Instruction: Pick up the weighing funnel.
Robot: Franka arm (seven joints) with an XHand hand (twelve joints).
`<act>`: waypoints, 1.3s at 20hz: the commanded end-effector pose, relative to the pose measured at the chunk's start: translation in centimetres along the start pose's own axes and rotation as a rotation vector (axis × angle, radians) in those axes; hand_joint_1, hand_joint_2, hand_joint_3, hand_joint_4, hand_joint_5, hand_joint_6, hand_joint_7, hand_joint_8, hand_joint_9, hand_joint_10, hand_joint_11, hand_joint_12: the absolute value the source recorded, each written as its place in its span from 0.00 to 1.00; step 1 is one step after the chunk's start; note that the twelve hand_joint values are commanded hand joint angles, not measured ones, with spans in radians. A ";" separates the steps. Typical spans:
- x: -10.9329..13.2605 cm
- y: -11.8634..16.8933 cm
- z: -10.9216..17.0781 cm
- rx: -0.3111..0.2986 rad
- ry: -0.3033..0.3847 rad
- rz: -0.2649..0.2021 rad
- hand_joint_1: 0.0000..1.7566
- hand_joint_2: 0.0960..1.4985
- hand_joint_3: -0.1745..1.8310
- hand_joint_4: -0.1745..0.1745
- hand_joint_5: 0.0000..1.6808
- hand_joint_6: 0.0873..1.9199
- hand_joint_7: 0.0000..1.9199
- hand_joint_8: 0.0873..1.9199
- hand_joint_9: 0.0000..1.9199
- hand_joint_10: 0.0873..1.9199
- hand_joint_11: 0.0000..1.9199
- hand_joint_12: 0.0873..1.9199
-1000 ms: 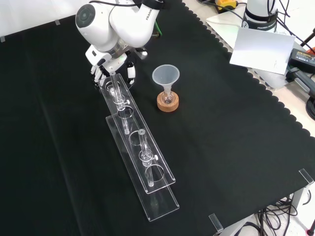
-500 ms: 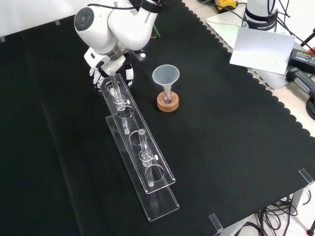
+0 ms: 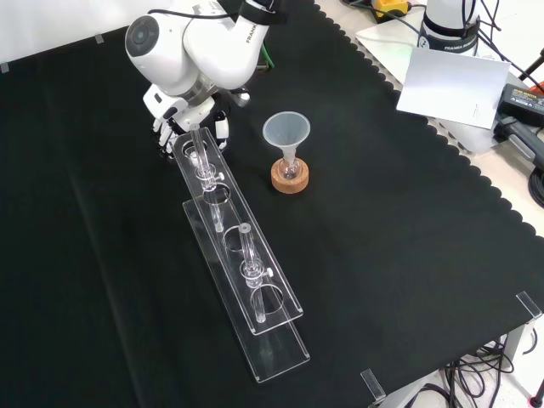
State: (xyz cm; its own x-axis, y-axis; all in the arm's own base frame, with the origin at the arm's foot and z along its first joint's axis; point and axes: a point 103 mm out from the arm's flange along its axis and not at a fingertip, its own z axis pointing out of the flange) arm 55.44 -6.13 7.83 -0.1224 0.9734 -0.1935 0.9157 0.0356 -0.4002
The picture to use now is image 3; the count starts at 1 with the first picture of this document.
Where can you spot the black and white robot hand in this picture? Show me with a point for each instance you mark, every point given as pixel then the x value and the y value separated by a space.
pixel 187 112

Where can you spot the clear plastic funnel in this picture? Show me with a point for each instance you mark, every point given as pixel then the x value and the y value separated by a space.
pixel 287 129

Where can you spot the clear acrylic funnel stand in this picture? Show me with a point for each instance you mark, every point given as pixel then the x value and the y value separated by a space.
pixel 263 297

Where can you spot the grey tape strip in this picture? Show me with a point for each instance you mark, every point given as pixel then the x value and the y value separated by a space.
pixel 99 38
pixel 4 67

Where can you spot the small round-bottom glass flask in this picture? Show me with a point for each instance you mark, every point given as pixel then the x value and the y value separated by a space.
pixel 291 171

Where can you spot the black bench cloth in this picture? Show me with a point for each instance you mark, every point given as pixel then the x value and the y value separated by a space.
pixel 382 234

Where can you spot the yellow stop button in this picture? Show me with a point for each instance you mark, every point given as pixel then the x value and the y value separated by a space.
pixel 393 6

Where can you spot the pale board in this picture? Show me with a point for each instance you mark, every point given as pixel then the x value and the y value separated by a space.
pixel 455 85

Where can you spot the clear cloth clip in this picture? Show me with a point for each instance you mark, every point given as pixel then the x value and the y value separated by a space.
pixel 529 305
pixel 373 384

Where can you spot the black power adapter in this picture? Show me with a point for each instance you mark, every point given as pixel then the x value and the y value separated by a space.
pixel 523 102

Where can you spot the black tripod leg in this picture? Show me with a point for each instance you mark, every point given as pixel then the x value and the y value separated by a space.
pixel 533 64

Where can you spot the grey metal base plate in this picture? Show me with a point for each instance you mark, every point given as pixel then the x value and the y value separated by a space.
pixel 463 138

